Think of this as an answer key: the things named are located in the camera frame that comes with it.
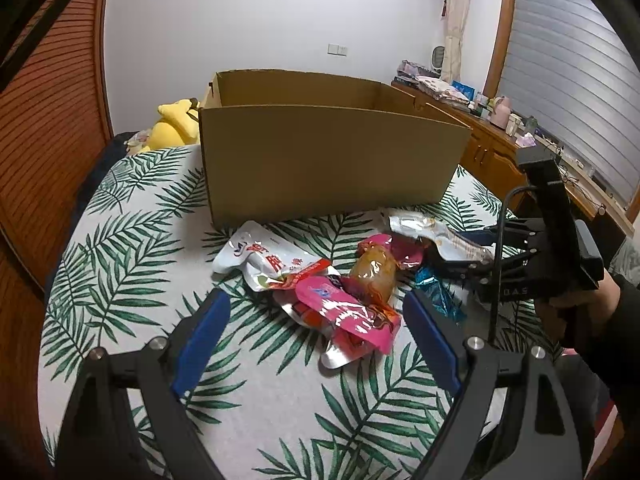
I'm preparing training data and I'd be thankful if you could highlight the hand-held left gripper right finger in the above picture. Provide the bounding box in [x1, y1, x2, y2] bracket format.
[402, 290, 586, 480]

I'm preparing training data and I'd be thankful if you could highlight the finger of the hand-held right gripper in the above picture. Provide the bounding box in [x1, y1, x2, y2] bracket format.
[429, 246, 542, 283]
[469, 217, 546, 252]

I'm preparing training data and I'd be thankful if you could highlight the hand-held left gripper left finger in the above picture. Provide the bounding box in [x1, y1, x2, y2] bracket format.
[55, 290, 232, 480]

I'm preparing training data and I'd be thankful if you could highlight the shiny blue snack packet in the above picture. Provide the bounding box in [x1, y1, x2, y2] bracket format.
[414, 266, 468, 321]

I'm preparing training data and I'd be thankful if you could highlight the white snack packet orange print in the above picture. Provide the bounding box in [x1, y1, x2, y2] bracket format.
[389, 210, 497, 267]

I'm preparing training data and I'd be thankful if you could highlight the pink snack packet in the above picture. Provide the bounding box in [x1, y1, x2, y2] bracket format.
[295, 275, 403, 356]

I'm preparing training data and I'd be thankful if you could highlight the clear brown egg snack packet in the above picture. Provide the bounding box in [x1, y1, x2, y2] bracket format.
[348, 234, 426, 306]

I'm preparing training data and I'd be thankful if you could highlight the silver red snack packet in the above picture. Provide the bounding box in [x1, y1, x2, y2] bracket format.
[272, 290, 383, 369]

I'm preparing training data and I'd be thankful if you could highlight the white red printed snack packet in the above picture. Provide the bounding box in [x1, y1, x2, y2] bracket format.
[212, 220, 334, 294]

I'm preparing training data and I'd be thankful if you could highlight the brown cardboard box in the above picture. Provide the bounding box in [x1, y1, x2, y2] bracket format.
[198, 70, 473, 231]

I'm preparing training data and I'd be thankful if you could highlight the person's right forearm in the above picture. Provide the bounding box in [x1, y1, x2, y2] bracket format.
[570, 270, 640, 411]

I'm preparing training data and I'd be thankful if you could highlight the person's right hand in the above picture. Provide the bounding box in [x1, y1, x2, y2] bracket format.
[532, 269, 622, 352]

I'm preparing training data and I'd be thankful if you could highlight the wooden cabinet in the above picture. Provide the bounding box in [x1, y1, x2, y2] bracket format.
[392, 82, 636, 241]

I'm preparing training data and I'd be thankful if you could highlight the leaf print bed sheet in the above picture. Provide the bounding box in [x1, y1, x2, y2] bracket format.
[37, 145, 568, 480]

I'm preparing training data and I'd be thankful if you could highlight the pink kettle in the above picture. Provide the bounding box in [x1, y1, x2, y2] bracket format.
[488, 96, 514, 129]

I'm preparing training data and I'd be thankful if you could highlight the grey window blind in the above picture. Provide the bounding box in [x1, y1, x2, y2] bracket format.
[500, 0, 640, 207]

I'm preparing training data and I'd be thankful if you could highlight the stack of folded cloths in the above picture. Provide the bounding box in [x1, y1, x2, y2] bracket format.
[394, 60, 477, 112]

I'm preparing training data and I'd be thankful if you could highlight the floral blanket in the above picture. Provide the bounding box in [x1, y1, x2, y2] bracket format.
[124, 132, 152, 156]

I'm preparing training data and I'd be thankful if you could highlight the beige curtain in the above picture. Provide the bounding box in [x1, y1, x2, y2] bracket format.
[444, 0, 475, 87]

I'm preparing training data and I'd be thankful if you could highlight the dark blue blanket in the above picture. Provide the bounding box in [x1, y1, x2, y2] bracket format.
[97, 131, 141, 171]

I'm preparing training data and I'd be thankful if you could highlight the yellow plush toy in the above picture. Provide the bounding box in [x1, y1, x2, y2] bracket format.
[127, 99, 201, 154]

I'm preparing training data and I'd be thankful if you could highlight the wooden louvered wardrobe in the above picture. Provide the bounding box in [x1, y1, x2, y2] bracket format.
[0, 0, 115, 341]

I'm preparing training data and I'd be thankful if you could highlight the wooden window frame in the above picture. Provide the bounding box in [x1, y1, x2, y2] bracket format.
[482, 0, 519, 102]

